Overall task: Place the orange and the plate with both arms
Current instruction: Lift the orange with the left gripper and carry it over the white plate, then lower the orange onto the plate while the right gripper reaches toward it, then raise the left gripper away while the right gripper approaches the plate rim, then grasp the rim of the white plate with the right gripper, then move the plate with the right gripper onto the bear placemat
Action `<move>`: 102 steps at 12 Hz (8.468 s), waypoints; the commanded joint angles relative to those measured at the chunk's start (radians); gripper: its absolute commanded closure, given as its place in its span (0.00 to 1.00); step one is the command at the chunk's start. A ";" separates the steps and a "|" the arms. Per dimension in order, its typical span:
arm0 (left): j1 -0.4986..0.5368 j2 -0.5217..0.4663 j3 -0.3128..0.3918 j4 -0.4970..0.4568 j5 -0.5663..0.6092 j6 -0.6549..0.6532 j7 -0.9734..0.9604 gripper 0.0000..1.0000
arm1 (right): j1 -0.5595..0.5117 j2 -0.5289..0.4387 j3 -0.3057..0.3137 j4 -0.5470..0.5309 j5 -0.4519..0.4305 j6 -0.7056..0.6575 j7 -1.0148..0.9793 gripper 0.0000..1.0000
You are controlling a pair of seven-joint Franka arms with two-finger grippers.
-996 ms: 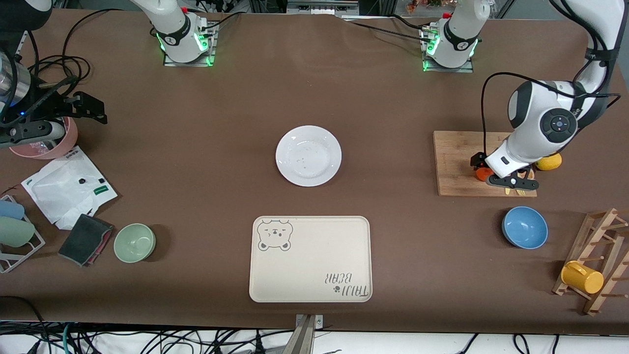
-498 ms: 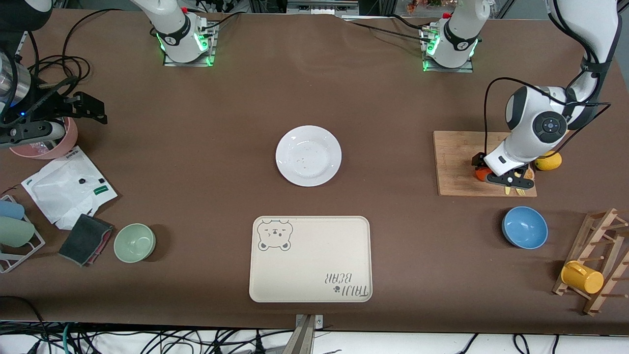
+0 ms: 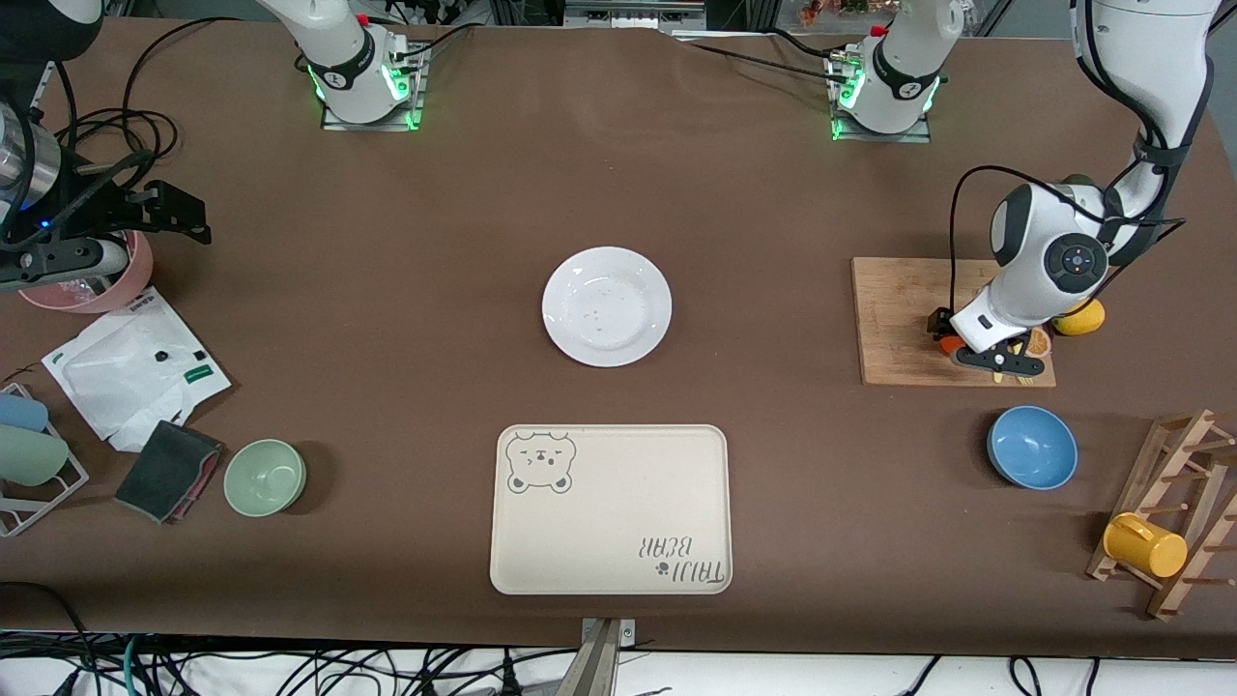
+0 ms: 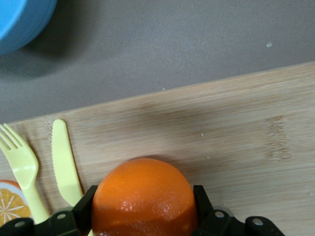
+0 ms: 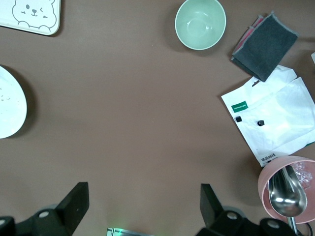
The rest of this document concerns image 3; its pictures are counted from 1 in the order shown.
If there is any white round plate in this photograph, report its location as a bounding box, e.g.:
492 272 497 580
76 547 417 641
541 246 674 368

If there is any wooden cutting board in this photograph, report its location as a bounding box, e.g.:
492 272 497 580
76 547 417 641
851 256 1057 389

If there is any pink bowl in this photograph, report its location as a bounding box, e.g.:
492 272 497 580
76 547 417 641
17 230 155 314

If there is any yellow lemon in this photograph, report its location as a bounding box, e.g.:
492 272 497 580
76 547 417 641
1053 300 1106 336

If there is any blue bowl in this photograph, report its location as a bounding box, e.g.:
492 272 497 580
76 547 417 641
987 405 1079 491

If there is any white plastic bag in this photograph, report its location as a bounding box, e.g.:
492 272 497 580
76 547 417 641
41 286 233 453

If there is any pale blue cup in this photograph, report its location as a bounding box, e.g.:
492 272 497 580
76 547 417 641
0 392 49 433

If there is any dark grey sponge cloth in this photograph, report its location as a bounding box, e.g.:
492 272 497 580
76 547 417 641
114 420 224 525

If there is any pale green cup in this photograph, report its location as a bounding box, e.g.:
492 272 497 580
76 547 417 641
0 425 71 487

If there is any pale green bowl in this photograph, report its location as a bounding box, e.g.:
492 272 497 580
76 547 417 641
223 439 307 518

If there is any wooden mug rack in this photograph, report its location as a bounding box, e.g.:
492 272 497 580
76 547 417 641
1086 409 1237 621

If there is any yellow mug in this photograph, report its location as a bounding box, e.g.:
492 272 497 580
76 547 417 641
1103 512 1189 579

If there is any cream bear print tray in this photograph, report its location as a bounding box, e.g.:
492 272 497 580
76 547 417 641
489 423 734 596

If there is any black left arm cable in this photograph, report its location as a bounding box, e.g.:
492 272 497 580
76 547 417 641
947 164 1190 310

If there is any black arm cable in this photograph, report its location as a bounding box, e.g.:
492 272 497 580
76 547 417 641
947 164 1190 310
0 14 243 252

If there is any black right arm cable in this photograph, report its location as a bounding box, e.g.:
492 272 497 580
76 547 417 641
0 14 243 252

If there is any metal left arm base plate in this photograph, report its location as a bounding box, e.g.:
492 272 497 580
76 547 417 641
824 53 934 144

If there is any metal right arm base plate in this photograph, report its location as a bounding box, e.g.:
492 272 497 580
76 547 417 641
322 43 428 131

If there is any white wire rack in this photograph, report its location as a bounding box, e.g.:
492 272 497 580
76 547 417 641
0 383 90 538

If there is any black left base cable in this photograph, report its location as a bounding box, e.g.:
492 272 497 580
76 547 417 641
667 27 856 88

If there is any aluminium frame profile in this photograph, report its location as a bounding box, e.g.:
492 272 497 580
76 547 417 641
565 0 706 30

